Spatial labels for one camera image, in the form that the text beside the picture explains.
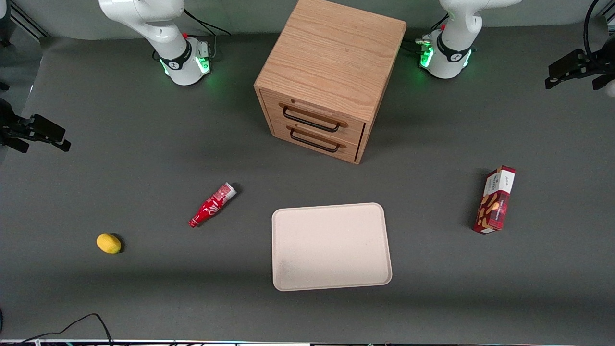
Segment red cola bottle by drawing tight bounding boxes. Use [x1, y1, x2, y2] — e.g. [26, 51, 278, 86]
[188, 182, 237, 228]

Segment aluminium frame rail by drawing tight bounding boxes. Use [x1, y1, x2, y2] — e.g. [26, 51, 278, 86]
[9, 0, 49, 39]

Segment yellow lemon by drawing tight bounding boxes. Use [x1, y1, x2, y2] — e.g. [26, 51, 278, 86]
[96, 233, 122, 254]

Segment wooden drawer front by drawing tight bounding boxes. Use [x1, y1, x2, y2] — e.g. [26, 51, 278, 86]
[271, 121, 360, 163]
[260, 89, 366, 145]

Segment dark grey table mat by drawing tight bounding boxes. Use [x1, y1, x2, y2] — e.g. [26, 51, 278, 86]
[0, 22, 615, 343]

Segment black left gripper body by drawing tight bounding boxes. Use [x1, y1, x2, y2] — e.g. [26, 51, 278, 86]
[584, 48, 615, 91]

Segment beige plastic tray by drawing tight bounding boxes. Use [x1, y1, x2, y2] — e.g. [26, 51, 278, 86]
[271, 202, 393, 292]

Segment wooden drawer cabinet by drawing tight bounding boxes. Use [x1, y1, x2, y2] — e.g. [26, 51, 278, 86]
[254, 0, 407, 165]

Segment red cookie box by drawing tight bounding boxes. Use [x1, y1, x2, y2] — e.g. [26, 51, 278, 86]
[473, 166, 516, 235]

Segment black right arm base cable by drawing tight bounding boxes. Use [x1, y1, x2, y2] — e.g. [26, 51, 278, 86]
[184, 9, 232, 58]

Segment black drawer handle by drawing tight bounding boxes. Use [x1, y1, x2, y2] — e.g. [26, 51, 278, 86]
[289, 127, 341, 153]
[282, 106, 341, 133]

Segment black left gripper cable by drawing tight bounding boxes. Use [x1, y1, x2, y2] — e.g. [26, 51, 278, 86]
[583, 0, 604, 65]

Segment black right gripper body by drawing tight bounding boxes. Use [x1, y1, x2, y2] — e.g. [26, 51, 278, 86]
[0, 99, 32, 153]

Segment black cable at table edge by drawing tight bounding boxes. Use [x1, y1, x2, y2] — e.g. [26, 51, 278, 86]
[0, 313, 114, 346]

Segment black left arm base cables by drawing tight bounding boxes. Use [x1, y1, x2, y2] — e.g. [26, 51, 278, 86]
[403, 13, 450, 54]

